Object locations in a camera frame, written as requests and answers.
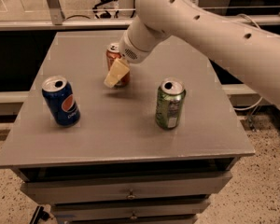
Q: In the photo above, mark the green soda can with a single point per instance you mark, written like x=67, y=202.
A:
x=170, y=99

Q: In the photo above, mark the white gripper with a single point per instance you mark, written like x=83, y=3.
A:
x=130, y=50

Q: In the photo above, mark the blue Pepsi can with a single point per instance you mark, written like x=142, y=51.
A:
x=59, y=97

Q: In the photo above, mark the orange-red soda can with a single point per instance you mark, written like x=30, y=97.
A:
x=112, y=52

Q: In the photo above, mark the top grey drawer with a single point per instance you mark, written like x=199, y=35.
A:
x=126, y=188

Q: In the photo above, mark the grey drawer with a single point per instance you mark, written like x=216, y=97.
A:
x=126, y=188
x=129, y=209

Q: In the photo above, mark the grey drawer cabinet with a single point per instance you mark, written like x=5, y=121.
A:
x=117, y=134

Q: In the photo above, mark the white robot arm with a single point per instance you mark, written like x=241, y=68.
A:
x=250, y=54

